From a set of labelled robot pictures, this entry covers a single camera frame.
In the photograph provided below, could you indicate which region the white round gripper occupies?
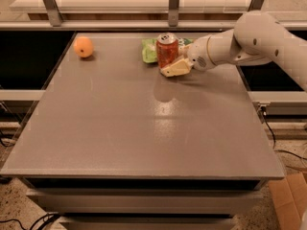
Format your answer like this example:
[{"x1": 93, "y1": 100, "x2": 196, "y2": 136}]
[{"x1": 160, "y1": 35, "x2": 216, "y2": 78}]

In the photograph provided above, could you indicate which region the red coke can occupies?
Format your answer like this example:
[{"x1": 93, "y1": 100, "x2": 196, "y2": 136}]
[{"x1": 155, "y1": 33, "x2": 178, "y2": 68}]

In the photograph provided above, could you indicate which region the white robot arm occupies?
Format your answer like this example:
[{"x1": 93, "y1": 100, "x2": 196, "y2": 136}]
[{"x1": 160, "y1": 11, "x2": 307, "y2": 91}]

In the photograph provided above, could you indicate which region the green rice chip bag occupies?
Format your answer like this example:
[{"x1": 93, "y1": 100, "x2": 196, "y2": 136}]
[{"x1": 142, "y1": 38, "x2": 193, "y2": 63}]

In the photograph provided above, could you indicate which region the orange fruit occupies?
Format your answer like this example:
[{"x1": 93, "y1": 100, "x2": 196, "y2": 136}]
[{"x1": 73, "y1": 36, "x2": 94, "y2": 58}]

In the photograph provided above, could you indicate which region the brown cardboard box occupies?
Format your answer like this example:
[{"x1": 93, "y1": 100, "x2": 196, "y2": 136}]
[{"x1": 269, "y1": 172, "x2": 307, "y2": 230}]

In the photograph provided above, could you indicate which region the black cable right floor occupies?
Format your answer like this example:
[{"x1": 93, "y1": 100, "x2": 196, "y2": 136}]
[{"x1": 259, "y1": 105, "x2": 307, "y2": 173}]

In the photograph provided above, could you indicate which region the black cable floor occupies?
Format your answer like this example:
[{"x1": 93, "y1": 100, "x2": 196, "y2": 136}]
[
  {"x1": 259, "y1": 105, "x2": 307, "y2": 173},
  {"x1": 0, "y1": 213, "x2": 60, "y2": 230}
]

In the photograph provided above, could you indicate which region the metal window frame rail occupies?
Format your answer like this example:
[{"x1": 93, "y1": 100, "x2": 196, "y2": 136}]
[{"x1": 0, "y1": 0, "x2": 307, "y2": 31}]

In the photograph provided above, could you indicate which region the black cable left floor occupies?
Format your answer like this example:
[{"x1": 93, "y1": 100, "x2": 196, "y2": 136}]
[{"x1": 0, "y1": 213, "x2": 60, "y2": 230}]

